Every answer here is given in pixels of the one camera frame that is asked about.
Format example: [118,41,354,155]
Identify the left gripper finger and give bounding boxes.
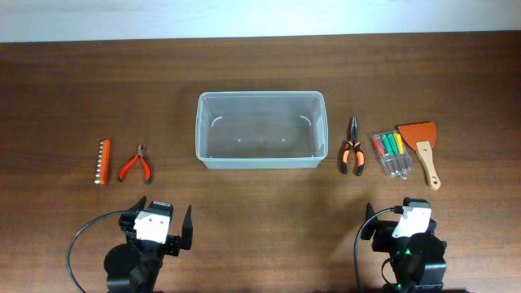
[180,206,192,250]
[127,196,147,213]

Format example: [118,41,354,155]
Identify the orange bit holder strip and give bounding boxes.
[94,139,111,185]

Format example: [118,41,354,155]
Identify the small red diagonal cutters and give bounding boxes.
[117,145,152,185]

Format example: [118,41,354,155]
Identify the clear case of screwdrivers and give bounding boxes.
[372,130,413,180]

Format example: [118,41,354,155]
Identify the orange black needle-nose pliers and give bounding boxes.
[340,117,365,176]

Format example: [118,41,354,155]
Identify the orange scraper wooden handle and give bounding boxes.
[398,122,441,190]

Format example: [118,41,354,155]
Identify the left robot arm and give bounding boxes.
[103,197,193,293]

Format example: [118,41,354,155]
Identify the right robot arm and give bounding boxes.
[353,197,447,293]

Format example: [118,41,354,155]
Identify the clear plastic container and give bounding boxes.
[195,91,329,169]

